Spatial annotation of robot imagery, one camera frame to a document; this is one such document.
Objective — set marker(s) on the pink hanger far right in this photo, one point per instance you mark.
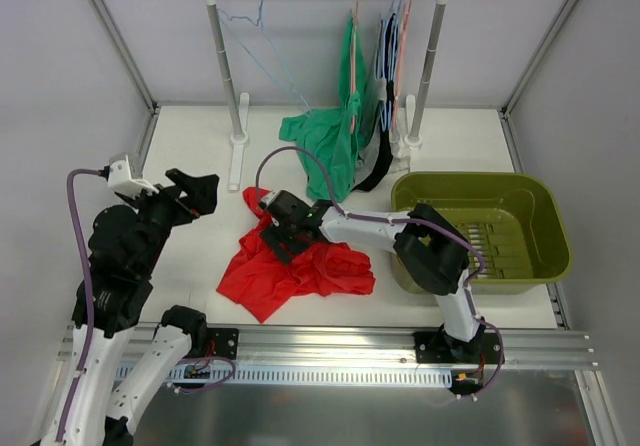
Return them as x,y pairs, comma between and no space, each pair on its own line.
398,78

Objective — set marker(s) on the pink wire hanger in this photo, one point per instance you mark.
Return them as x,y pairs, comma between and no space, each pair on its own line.
353,61

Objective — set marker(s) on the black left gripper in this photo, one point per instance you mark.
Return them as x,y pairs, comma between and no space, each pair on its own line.
180,199

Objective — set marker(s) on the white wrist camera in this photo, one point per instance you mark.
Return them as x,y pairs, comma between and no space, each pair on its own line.
125,178
266,200

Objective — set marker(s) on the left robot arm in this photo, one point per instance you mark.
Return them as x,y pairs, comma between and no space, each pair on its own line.
118,261

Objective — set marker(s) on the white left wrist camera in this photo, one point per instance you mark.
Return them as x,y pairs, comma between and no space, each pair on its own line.
125,178

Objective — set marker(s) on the black tank top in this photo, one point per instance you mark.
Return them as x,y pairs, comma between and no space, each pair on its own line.
369,126

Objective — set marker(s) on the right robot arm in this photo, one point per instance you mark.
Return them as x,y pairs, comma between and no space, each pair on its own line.
431,250

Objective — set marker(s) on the white clothes rack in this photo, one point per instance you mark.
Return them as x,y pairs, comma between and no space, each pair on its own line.
238,104

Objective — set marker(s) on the olive green plastic basin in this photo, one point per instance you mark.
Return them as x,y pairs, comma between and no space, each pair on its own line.
511,219

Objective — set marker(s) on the grey tank top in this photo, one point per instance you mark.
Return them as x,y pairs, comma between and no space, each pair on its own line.
367,159

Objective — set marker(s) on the white slotted cable duct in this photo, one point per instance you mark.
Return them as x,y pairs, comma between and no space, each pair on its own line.
307,375

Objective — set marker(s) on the aluminium mounting rail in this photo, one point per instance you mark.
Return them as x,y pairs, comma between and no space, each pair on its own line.
380,347

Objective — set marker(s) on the red tank top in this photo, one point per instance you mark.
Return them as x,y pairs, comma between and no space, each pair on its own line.
259,282

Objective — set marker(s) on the green tank top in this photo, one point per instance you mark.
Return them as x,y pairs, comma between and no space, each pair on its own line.
328,151

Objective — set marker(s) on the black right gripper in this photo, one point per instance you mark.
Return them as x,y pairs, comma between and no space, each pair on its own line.
282,236

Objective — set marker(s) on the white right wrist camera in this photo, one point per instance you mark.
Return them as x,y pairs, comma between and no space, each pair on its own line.
266,200

